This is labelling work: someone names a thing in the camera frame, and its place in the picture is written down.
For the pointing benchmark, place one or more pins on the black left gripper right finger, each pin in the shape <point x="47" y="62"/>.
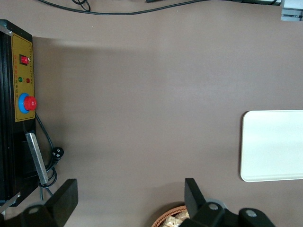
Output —
<point x="201" y="208"/>

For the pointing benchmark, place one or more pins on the black control box yellow panel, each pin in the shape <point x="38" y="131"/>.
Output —
<point x="16" y="111"/>

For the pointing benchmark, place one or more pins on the red emergency stop button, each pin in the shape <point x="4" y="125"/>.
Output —
<point x="29" y="103"/>

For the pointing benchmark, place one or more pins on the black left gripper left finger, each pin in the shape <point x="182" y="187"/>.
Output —
<point x="63" y="203"/>

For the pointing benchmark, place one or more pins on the grey aluminium frame piece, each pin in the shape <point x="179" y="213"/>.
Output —
<point x="292" y="14"/>

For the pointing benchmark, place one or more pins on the white plastic tray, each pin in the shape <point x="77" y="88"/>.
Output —
<point x="272" y="146"/>

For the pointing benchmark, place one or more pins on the woven wicker basket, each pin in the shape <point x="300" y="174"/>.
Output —
<point x="166" y="216"/>

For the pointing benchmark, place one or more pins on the beige snack packet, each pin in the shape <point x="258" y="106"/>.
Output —
<point x="176" y="220"/>

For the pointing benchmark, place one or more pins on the red rocker power switch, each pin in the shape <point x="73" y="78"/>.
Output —
<point x="24" y="59"/>

